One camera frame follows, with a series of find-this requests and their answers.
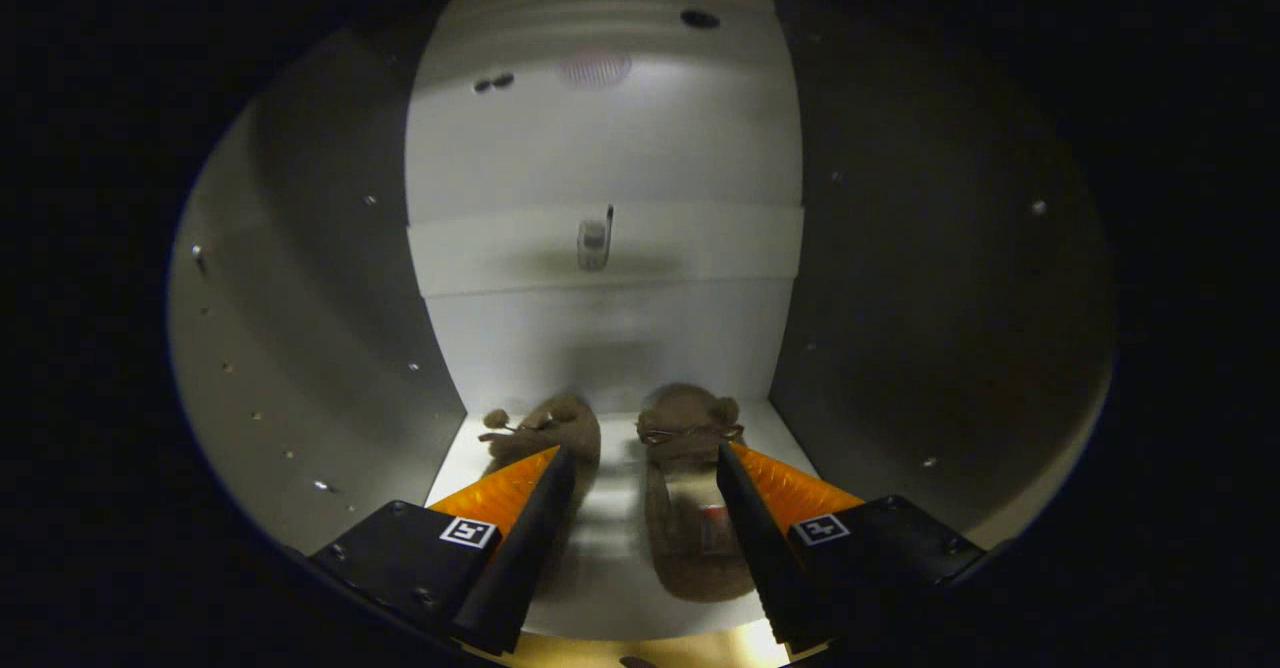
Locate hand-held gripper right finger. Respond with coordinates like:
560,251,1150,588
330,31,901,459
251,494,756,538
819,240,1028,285
715,441,991,652

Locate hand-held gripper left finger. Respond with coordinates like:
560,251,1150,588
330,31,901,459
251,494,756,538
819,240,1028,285
310,445,578,656

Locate brown fuzzy shoe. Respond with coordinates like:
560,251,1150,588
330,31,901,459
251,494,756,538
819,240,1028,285
478,393,603,509
637,383,763,604

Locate grey shoe cabinet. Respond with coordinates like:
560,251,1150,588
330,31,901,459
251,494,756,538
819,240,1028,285
168,0,1116,649

